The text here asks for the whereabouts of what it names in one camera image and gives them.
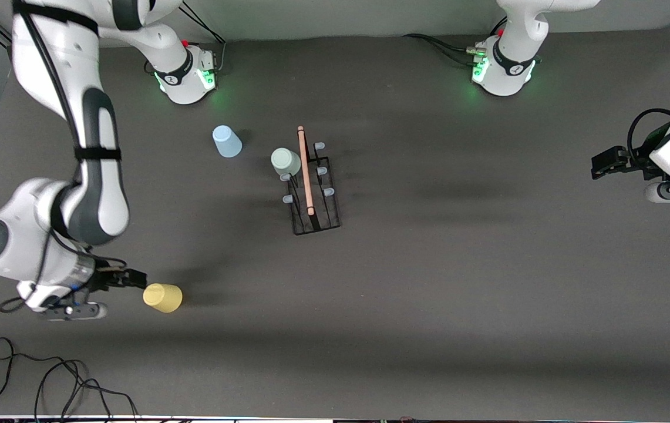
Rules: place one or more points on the pale green plastic cup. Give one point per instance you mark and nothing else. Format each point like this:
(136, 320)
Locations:
(285, 161)

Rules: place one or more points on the light blue plastic cup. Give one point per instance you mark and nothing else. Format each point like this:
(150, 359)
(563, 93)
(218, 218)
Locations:
(228, 144)

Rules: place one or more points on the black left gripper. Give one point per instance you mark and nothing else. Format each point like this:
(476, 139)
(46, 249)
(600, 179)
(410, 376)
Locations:
(634, 164)

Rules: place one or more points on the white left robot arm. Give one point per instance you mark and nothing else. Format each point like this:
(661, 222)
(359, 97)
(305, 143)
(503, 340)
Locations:
(511, 64)

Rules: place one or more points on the yellow plastic cup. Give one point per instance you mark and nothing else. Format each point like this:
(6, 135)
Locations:
(162, 298)

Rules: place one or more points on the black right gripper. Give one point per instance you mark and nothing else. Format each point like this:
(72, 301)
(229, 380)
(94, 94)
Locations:
(105, 278)

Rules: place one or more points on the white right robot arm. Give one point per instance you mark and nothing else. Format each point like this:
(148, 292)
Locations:
(17, 235)

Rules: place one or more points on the dark grey table mat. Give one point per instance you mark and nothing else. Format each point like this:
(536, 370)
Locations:
(428, 294)

